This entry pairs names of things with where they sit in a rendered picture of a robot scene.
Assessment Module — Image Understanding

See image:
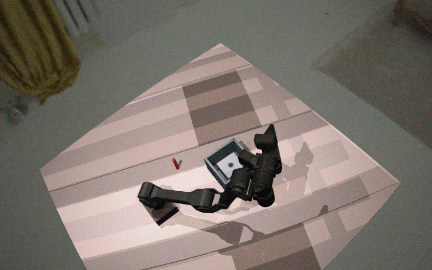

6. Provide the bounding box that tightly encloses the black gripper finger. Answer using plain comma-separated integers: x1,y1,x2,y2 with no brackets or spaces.
270,144,282,164
264,124,277,137

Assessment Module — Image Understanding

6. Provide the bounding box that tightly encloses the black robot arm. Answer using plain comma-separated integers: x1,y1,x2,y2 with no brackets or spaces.
138,149,275,214

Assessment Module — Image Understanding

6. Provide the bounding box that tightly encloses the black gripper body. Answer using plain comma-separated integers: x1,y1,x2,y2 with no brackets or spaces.
254,134,282,178

